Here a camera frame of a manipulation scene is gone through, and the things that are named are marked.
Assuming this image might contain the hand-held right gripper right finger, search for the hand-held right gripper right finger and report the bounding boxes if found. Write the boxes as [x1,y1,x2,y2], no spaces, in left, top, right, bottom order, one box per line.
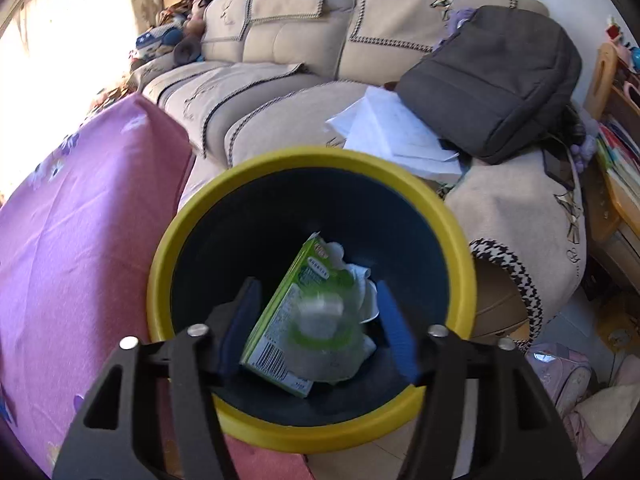
[375,280,583,480]

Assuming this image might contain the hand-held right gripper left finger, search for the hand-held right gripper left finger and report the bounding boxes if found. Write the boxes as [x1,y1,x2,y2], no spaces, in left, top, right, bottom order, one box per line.
[52,276,263,480]

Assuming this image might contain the green drink carton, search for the green drink carton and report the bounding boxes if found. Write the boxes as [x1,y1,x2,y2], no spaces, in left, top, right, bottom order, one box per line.
[239,232,346,398]

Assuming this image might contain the white plastic wrapper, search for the white plastic wrapper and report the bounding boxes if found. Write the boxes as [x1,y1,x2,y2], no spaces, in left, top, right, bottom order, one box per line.
[325,242,379,361]

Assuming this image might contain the clear cup with green label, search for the clear cup with green label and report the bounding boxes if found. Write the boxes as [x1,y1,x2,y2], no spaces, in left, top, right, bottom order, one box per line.
[287,294,368,383]

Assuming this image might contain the yellow rimmed trash bin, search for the yellow rimmed trash bin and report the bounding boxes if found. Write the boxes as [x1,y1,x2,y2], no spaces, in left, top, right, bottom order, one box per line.
[146,146,478,456]

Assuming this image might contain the pink school bag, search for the pink school bag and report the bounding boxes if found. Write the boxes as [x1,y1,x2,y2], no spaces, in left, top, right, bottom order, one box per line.
[525,342,593,416]

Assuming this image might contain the white paper sheets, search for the white paper sheets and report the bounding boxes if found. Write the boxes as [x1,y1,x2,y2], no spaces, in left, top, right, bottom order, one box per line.
[326,86,463,181]

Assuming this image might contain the black phone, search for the black phone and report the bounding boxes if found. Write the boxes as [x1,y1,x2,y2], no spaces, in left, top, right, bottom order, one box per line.
[542,150,576,191]

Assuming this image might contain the wooden bookshelf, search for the wooden bookshelf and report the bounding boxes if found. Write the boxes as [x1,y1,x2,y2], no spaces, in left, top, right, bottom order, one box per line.
[582,42,640,281]

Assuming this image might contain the grey backpack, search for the grey backpack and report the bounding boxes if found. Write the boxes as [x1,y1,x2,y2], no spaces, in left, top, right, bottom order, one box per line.
[394,5,583,163]

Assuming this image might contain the grey neck pillow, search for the grey neck pillow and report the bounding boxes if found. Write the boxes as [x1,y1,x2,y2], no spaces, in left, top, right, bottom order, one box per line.
[172,37,201,66]

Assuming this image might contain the row of books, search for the row of books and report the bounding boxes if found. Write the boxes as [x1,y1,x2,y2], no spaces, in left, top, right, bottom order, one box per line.
[597,115,640,201]

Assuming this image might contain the beige sofa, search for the beige sofa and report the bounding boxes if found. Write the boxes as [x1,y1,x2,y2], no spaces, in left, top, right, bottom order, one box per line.
[127,0,588,356]

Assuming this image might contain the blue white suitcase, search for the blue white suitcase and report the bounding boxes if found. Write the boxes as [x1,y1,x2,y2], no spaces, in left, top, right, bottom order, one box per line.
[136,22,183,56]

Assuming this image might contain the purple plush toy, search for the purple plush toy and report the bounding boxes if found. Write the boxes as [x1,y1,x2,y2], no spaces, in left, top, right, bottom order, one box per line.
[435,7,476,51]

